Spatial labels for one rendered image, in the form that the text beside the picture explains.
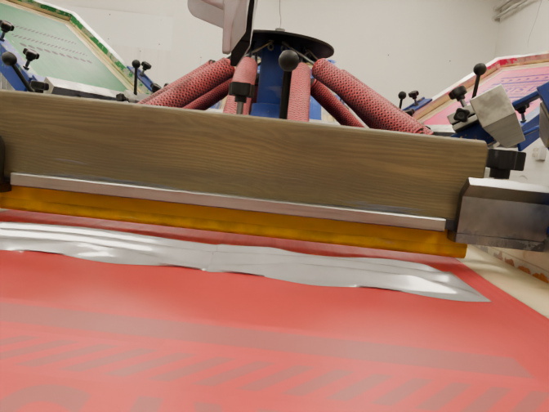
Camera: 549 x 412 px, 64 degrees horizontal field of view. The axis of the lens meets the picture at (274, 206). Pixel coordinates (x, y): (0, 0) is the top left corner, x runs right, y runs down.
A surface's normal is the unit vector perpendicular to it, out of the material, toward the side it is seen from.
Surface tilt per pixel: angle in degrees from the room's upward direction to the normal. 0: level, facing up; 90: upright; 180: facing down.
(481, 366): 0
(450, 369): 0
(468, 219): 90
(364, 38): 90
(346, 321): 0
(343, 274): 37
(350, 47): 90
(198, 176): 90
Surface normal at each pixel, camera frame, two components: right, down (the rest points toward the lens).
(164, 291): 0.11, -0.99
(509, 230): -0.02, 0.13
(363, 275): 0.05, -0.70
